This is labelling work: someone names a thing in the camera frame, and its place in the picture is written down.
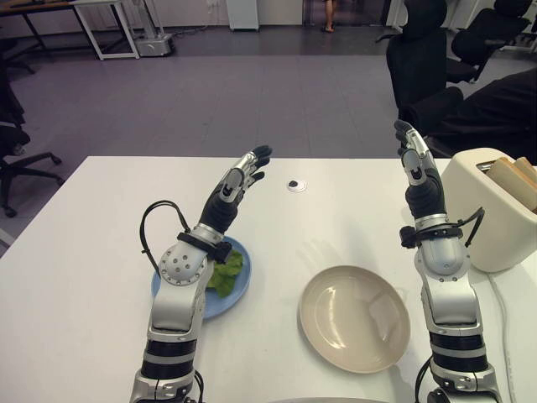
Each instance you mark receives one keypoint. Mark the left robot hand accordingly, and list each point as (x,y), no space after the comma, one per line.
(218,207)

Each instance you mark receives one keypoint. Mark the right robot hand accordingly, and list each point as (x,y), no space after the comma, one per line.
(425,197)

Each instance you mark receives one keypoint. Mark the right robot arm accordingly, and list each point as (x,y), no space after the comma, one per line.
(453,302)

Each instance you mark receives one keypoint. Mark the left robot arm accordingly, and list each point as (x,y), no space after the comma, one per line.
(176,302)

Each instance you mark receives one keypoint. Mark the cream toaster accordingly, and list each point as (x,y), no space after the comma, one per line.
(478,210)

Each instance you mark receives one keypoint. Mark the green lettuce leaf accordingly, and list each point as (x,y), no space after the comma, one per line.
(226,275)

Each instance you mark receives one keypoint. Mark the blue plate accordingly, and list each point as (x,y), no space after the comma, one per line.
(241,289)

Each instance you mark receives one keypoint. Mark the bread slice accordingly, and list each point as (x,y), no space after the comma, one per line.
(512,184)
(529,167)

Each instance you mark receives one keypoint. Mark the person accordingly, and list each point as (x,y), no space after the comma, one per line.
(499,117)
(330,14)

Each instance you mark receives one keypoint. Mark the black office chair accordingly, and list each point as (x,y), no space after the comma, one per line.
(415,54)
(12,163)
(482,38)

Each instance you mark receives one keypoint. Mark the beige plate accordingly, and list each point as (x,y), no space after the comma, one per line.
(348,319)

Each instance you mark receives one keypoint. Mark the white wheeled stand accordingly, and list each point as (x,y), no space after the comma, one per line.
(155,44)

